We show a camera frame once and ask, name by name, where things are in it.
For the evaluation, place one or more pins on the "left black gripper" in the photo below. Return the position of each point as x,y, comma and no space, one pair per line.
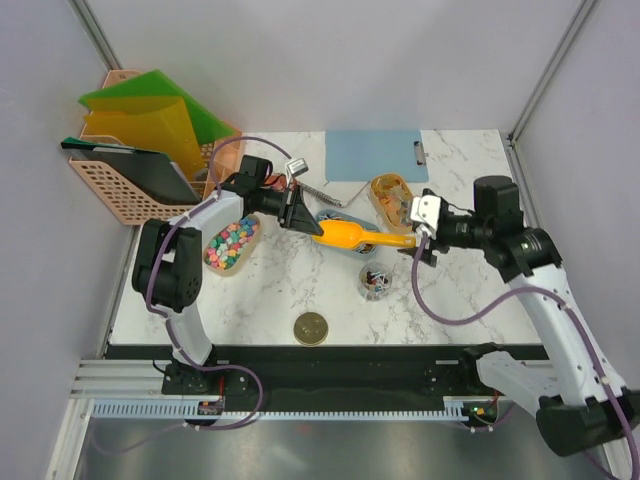
302,220

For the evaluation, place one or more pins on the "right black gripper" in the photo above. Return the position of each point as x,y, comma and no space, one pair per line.
428,258

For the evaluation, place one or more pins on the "orange plastic scoop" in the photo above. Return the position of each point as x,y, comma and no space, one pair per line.
349,235

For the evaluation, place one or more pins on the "clear plastic jar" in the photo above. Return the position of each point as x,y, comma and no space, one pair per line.
374,281

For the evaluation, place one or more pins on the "blue tray of lollipops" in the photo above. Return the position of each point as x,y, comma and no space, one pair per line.
363,250

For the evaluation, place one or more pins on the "beige tray colourful candies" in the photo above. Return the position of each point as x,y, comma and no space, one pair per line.
231,248

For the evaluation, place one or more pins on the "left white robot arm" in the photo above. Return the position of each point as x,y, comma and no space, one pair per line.
168,265

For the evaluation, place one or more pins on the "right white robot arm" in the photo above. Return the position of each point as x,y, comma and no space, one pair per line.
583,402

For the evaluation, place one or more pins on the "yellow tray jelly candies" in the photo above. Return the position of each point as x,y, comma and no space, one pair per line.
391,197

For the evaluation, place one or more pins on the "white spiral notebook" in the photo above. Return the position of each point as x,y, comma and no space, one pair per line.
340,195

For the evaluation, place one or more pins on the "blue clipboard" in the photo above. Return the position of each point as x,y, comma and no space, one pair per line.
361,155

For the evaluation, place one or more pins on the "gold jar lid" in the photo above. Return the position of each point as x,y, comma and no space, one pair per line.
310,329

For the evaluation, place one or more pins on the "black folder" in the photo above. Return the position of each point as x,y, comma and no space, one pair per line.
152,172

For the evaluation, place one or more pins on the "yellow plastic folder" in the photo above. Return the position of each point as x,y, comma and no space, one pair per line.
167,130

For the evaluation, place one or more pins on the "pink file organizer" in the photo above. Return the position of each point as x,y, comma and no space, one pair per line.
132,206

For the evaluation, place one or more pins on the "green plastic folder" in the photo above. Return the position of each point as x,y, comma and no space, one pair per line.
125,89

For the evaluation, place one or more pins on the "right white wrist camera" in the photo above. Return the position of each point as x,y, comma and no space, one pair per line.
424,213

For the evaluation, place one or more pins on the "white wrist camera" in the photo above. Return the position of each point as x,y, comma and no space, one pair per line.
295,167
424,213

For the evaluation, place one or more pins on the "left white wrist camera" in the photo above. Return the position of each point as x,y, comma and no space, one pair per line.
295,167

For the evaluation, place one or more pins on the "white cable duct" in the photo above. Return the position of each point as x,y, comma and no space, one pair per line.
157,409

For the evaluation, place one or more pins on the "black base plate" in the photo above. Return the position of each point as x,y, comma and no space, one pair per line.
334,377

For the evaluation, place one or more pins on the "aluminium frame rail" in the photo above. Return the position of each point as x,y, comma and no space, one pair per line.
139,378

